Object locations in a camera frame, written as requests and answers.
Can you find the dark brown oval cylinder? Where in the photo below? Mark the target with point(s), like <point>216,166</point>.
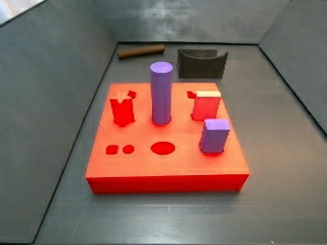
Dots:
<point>141,51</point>

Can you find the red peg board base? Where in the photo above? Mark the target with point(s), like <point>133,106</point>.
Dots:
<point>149,158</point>

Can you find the black curved cradle fixture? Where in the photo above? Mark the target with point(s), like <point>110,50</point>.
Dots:
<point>197,63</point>

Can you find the red star peg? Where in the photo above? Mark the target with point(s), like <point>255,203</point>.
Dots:
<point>121,106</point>

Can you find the purple square peg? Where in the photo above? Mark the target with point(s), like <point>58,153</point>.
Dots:
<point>213,135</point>

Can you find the red rectangular peg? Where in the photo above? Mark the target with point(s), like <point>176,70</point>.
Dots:
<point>205,105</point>

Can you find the tall purple cylinder peg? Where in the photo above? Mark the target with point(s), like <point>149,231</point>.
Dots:
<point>161,73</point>

